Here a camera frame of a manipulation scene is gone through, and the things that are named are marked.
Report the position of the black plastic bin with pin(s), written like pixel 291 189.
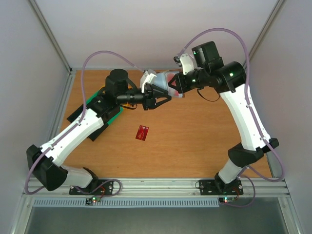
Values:
pixel 94 135

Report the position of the red VIP credit card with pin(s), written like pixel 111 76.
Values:
pixel 142 132

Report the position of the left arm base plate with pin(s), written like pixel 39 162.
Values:
pixel 102 187

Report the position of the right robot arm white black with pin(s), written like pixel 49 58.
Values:
pixel 207 69

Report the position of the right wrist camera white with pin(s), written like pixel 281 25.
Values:
pixel 186 62

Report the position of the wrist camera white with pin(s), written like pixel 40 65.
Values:
pixel 186 62
pixel 147 78

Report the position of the right small circuit board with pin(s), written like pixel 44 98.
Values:
pixel 227 199

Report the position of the small circuit board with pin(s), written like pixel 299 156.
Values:
pixel 227 199
pixel 93 200

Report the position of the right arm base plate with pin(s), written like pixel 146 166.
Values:
pixel 210 187

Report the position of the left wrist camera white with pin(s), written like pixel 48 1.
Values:
pixel 147 78

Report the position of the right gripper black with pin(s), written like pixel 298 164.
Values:
pixel 180 83

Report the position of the green plastic bin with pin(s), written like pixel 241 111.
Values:
pixel 103 105

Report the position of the grey slotted cable duct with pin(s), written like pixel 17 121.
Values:
pixel 129 203

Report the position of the aluminium front rail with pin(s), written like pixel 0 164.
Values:
pixel 191 187

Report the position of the left small circuit board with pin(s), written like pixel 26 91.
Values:
pixel 93 200

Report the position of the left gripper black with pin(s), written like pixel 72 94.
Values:
pixel 150 100

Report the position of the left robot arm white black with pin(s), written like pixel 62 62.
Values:
pixel 46 162

